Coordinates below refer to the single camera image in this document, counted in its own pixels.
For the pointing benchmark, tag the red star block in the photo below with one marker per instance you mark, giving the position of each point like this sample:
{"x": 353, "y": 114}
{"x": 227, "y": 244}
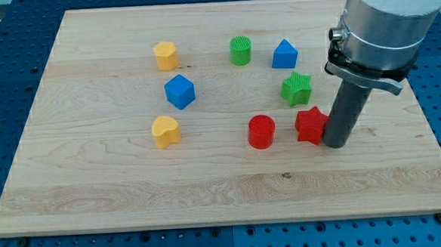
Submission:
{"x": 310, "y": 125}

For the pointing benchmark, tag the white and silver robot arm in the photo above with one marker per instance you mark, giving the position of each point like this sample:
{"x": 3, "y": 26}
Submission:
{"x": 376, "y": 42}

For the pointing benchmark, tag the yellow hexagon block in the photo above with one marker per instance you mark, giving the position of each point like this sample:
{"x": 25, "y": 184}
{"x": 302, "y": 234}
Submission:
{"x": 166, "y": 56}

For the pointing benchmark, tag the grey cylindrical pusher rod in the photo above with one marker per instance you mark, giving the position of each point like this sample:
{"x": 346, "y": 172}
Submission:
{"x": 348, "y": 105}

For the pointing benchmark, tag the green cylinder block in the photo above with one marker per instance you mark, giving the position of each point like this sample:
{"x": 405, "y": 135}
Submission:
{"x": 240, "y": 50}

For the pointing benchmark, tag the yellow heart block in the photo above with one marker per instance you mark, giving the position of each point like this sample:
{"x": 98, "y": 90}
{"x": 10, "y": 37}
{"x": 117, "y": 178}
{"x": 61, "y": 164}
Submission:
{"x": 166, "y": 131}

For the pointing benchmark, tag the light wooden board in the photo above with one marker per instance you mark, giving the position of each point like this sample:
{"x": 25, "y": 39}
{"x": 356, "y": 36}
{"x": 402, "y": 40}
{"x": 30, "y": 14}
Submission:
{"x": 87, "y": 160}

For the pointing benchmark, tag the blue triangle block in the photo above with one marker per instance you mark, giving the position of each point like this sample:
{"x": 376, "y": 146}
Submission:
{"x": 285, "y": 56}

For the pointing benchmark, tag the green star block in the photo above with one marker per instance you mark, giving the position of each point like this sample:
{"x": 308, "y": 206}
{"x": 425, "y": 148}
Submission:
{"x": 296, "y": 89}

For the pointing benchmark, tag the blue cube block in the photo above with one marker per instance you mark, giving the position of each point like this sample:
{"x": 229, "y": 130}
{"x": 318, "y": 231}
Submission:
{"x": 180, "y": 91}

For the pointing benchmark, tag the red cylinder block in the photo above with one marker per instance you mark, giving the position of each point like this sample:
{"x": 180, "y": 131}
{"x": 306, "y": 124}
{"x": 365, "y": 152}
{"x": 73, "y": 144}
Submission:
{"x": 261, "y": 130}

